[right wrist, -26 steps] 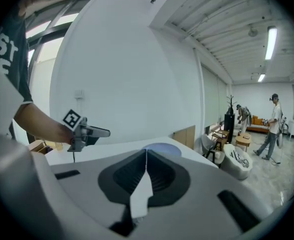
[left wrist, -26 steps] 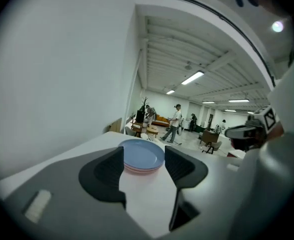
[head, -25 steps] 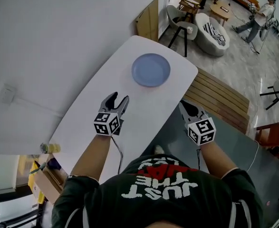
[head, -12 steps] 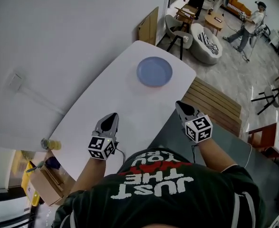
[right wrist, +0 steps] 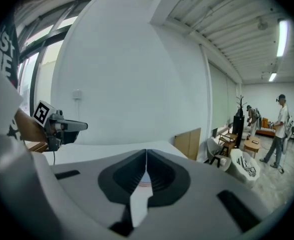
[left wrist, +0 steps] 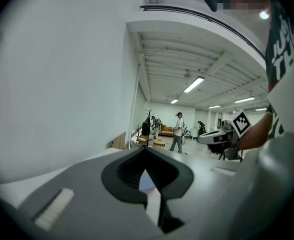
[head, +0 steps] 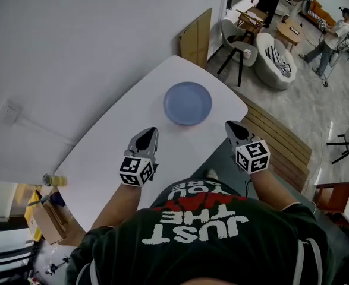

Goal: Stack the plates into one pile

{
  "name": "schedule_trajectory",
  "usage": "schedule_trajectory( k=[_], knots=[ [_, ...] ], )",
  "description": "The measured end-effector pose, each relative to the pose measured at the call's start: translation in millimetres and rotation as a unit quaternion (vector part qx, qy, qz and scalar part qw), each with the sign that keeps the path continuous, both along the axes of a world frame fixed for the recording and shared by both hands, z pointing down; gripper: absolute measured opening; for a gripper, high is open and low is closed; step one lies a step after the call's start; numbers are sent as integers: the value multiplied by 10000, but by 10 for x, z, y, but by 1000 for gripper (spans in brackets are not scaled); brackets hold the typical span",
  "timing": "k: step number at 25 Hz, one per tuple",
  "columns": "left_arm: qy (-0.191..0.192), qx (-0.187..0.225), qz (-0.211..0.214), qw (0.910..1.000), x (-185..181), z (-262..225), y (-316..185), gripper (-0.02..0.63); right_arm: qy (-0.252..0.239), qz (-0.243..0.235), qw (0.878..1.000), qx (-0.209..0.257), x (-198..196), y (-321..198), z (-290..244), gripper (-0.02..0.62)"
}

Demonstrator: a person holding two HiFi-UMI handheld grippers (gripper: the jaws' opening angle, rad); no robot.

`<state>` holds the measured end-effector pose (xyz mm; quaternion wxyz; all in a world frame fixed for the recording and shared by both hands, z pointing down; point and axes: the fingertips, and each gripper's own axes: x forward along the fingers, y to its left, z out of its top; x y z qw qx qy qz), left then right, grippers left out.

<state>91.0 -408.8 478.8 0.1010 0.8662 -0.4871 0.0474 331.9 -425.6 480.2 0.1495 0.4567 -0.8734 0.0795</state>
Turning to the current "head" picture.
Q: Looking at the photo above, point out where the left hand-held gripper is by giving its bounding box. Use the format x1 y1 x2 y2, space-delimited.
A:
119 127 161 188

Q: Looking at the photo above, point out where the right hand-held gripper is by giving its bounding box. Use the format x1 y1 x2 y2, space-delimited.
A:
225 120 271 175

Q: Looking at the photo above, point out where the blue big plate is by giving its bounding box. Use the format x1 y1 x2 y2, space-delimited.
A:
162 81 213 126

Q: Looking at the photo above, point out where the person's left forearm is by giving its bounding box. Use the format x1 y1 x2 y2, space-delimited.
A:
90 182 143 232

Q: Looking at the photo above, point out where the person's right forearm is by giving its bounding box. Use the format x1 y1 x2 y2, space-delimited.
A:
250 169 300 212

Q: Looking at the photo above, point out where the wooden slatted bench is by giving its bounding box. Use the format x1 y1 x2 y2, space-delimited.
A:
232 91 313 194

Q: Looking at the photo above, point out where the white tub armchair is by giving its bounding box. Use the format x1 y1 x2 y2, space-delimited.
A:
253 32 298 90

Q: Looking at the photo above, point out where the black and white checkered cushion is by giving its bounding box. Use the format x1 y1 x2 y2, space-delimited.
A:
265 46 293 77

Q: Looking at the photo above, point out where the grey chair with black legs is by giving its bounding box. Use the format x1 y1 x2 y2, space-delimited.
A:
216 18 259 87

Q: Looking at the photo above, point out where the clear bottle with yellow drink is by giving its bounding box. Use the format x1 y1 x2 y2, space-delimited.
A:
42 173 69 188

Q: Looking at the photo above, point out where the brown cardboard sheet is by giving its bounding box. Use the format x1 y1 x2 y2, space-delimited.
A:
178 7 213 69

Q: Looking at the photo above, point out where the dark bag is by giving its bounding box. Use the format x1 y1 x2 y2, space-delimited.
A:
49 191 67 208

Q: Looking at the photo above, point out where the round wooden coffee table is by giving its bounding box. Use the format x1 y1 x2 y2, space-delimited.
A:
274 20 303 53

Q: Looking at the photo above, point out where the brown wooden cabinet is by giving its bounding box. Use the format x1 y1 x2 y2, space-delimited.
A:
313 181 349 214

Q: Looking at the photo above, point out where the brown cardboard box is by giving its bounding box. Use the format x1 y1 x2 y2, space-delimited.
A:
31 190 74 245

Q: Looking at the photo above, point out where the yellow bag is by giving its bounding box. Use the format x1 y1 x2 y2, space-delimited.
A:
24 190 44 242

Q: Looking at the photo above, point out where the black cabinet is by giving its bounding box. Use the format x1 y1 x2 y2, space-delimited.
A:
256 0 284 29

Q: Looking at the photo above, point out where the orange sofa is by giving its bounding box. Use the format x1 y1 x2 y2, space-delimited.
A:
301 0 337 29

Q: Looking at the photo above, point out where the white wall junction box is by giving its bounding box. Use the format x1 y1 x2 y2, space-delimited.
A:
0 101 22 125

